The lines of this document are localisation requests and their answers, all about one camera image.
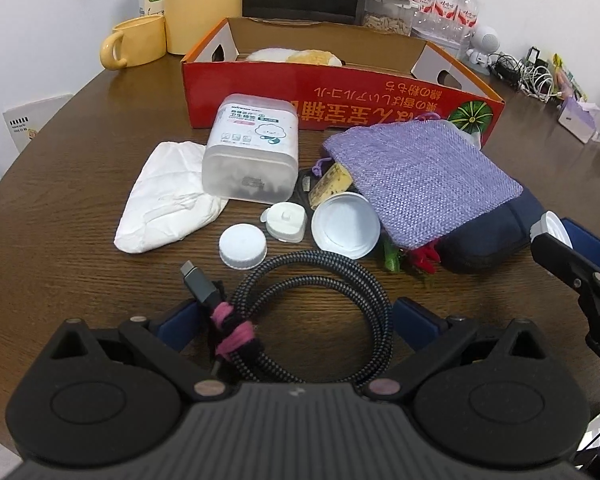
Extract yellow mug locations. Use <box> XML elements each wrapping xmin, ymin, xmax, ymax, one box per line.
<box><xmin>99</xmin><ymin>15</ymin><xmax>167</xmax><ymax>71</ymax></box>

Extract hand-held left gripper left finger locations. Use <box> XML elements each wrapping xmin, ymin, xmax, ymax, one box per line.
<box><xmin>49</xmin><ymin>299</ymin><xmax>229</xmax><ymax>405</ymax></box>

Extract black cable tangle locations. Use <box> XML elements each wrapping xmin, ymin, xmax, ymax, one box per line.
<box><xmin>489</xmin><ymin>52</ymin><xmax>531</xmax><ymax>93</ymax></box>

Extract pink fuzzy tie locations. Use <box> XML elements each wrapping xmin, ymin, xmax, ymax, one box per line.
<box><xmin>207</xmin><ymin>302</ymin><xmax>257</xmax><ymax>361</ymax></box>

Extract purple tissue box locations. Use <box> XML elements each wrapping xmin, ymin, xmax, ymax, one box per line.
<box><xmin>557</xmin><ymin>95</ymin><xmax>600</xmax><ymax>145</ymax></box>

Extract green plastic piece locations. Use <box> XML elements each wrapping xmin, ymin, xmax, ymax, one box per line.
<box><xmin>380</xmin><ymin>237</ymin><xmax>408</xmax><ymax>275</ymax></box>

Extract translucent cotton swab box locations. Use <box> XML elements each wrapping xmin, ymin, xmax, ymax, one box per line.
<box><xmin>201</xmin><ymin>93</ymin><xmax>301</xmax><ymax>205</ymax></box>

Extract clear seed container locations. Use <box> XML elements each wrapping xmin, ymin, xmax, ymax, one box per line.
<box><xmin>362</xmin><ymin>0</ymin><xmax>414</xmax><ymax>37</ymax></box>

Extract black cables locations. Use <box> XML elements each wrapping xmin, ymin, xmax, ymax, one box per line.
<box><xmin>180</xmin><ymin>252</ymin><xmax>396</xmax><ymax>392</ymax></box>

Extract yellow white plush toy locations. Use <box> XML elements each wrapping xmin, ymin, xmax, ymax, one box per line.
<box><xmin>245</xmin><ymin>47</ymin><xmax>343</xmax><ymax>67</ymax></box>

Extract iridescent glitter bag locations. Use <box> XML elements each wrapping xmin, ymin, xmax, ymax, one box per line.
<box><xmin>445</xmin><ymin>119</ymin><xmax>482</xmax><ymax>150</ymax></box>

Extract red cardboard box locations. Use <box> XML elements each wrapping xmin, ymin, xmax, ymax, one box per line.
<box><xmin>181</xmin><ymin>16</ymin><xmax>506</xmax><ymax>145</ymax></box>

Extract white round charger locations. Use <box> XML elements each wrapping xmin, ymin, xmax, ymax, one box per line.
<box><xmin>260</xmin><ymin>201</ymin><xmax>309</xmax><ymax>244</ymax></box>

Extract white cloth glove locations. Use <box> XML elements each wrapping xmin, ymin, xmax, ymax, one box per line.
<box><xmin>114</xmin><ymin>141</ymin><xmax>230</xmax><ymax>255</ymax></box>

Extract ridged white bottle cap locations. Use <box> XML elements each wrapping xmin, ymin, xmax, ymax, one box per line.
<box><xmin>219</xmin><ymin>224</ymin><xmax>269</xmax><ymax>270</ymax></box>

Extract navy fabric pouch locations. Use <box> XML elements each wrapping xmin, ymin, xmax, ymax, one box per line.
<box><xmin>437</xmin><ymin>187</ymin><xmax>547</xmax><ymax>275</ymax></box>

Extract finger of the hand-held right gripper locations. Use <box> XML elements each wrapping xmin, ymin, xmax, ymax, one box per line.
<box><xmin>562</xmin><ymin>217</ymin><xmax>600</xmax><ymax>276</ymax></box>
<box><xmin>530</xmin><ymin>232</ymin><xmax>600</xmax><ymax>378</ymax></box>

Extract purple woven pouch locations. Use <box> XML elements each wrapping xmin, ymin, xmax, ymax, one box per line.
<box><xmin>322</xmin><ymin>119</ymin><xmax>524</xmax><ymax>251</ymax></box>

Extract yellow thermos jug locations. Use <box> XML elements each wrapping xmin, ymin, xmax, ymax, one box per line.
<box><xmin>165</xmin><ymin>0</ymin><xmax>244</xmax><ymax>56</ymax></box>

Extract yellow speckled sponge piece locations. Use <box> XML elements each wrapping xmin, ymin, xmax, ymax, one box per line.
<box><xmin>307</xmin><ymin>162</ymin><xmax>355</xmax><ymax>211</ymax></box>

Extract small white round lid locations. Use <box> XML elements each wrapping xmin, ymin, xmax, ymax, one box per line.
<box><xmin>530</xmin><ymin>211</ymin><xmax>574</xmax><ymax>250</ymax></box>

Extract white cable tangle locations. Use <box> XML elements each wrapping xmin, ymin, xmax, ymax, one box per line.
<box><xmin>522</xmin><ymin>62</ymin><xmax>563</xmax><ymax>104</ymax></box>

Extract colourful snack packet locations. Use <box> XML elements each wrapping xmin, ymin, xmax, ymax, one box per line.
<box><xmin>551</xmin><ymin>52</ymin><xmax>587</xmax><ymax>101</ymax></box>

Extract white robot speaker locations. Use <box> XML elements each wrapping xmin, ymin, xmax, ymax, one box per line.
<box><xmin>465</xmin><ymin>25</ymin><xmax>502</xmax><ymax>69</ymax></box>

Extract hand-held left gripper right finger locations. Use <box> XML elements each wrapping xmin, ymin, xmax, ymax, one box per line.
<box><xmin>366</xmin><ymin>296</ymin><xmax>549</xmax><ymax>405</ymax></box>

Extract red fuzzy piece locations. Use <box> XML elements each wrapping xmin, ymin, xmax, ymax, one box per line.
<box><xmin>409</xmin><ymin>241</ymin><xmax>442</xmax><ymax>278</ymax></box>

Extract white booklet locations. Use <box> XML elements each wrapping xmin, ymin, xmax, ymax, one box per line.
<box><xmin>2</xmin><ymin>92</ymin><xmax>76</xmax><ymax>153</ymax></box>

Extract wide white plastic lid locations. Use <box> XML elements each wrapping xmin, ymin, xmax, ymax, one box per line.
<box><xmin>311</xmin><ymin>192</ymin><xmax>381</xmax><ymax>260</ymax></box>

